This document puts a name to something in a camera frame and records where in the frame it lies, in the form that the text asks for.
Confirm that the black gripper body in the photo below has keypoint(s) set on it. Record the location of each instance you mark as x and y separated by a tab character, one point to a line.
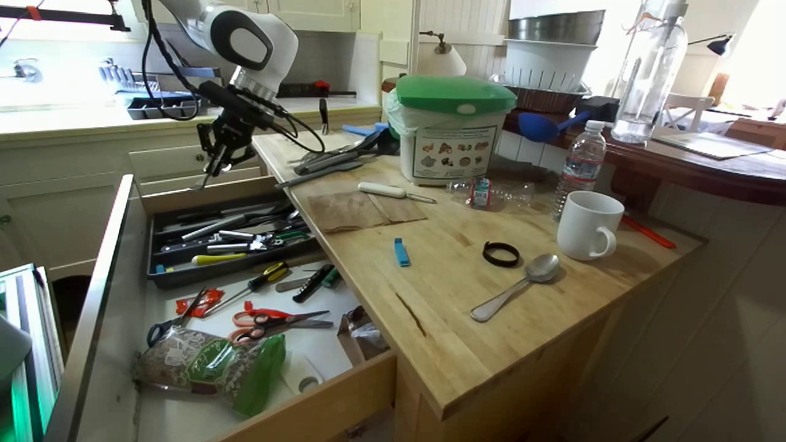
233	130

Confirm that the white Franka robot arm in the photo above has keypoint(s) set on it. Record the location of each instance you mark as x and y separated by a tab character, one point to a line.
283	52

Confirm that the open wooden kitchen drawer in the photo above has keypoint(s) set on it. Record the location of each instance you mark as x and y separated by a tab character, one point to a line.
328	414

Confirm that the large metal spoon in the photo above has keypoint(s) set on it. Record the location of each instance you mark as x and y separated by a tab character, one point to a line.
541	269

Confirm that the black ice cube tray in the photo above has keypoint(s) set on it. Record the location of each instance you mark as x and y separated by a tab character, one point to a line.
162	107

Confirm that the grey metal spatula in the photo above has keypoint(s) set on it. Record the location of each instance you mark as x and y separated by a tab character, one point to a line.
322	173

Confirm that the metal can opener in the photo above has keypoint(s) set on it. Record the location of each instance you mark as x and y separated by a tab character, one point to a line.
261	241

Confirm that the black upright rod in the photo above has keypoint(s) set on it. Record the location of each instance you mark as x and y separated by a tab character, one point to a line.
324	113

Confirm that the black kitchen tongs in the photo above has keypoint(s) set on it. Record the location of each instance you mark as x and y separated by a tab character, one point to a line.
344	151

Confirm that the black cutlery tray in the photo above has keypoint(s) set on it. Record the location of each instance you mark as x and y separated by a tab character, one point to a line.
175	276

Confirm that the yellow black screwdriver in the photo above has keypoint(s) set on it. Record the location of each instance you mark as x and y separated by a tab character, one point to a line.
271	273

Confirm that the blue grey dish rack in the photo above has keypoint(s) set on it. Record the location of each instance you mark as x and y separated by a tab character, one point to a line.
124	74

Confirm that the blue cloth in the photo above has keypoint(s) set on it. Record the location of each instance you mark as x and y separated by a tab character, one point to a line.
363	130

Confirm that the grey flat stick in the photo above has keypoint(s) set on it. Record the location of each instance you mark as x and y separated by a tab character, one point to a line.
286	285

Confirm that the white kitchen cabinet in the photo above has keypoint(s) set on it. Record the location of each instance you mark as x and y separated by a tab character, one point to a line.
64	198

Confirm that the small green tool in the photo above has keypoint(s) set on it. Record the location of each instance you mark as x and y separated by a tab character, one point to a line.
331	276

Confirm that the small blue cylinder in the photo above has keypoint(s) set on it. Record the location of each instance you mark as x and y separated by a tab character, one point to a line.
400	252

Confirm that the black window bar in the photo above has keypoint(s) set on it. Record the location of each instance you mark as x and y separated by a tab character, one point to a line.
82	16

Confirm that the green clear snack bag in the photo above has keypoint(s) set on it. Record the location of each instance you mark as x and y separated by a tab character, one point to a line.
204	364

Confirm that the chrome faucet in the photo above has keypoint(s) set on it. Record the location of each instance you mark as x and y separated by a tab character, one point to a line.
27	73

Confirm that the white bin with green lid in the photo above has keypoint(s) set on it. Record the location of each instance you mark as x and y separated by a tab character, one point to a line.
444	139

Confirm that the white shade table lamp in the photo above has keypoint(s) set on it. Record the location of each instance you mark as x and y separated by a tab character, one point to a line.
438	60

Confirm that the small cardboard box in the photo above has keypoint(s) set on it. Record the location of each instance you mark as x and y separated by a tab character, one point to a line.
363	334

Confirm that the white round plastic gadget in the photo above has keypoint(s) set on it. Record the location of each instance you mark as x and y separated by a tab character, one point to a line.
303	376

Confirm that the grey metal rack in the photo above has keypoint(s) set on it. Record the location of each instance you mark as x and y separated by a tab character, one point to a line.
32	328

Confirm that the small jar with blue label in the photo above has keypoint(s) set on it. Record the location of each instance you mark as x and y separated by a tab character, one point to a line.
480	193

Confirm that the white plastic crate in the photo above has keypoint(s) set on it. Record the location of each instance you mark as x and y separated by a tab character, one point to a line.
524	147

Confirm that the blue rubber glove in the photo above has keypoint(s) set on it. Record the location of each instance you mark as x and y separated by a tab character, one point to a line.
541	125

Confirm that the metal mixing bowl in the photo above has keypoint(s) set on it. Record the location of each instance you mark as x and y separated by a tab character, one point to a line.
556	26

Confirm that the small plastic water bottle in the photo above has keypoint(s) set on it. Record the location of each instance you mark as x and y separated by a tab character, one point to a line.
583	163

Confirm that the white ceramic mug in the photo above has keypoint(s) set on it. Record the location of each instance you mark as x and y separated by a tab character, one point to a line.
584	222

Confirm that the wooden butcher block island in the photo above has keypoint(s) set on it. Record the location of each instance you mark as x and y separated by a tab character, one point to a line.
524	394

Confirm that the red pen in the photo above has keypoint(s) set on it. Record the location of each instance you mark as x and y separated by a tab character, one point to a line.
651	233

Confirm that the tall clear glass bottle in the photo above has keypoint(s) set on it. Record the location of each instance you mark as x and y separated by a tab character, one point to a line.
651	74

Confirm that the round dark wooden table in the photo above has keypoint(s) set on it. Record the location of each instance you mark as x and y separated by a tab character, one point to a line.
696	176

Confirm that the white paper sheet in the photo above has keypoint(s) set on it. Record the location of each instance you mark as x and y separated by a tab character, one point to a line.
707	143

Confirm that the black desk lamp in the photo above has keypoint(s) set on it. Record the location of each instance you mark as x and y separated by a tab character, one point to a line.
713	43

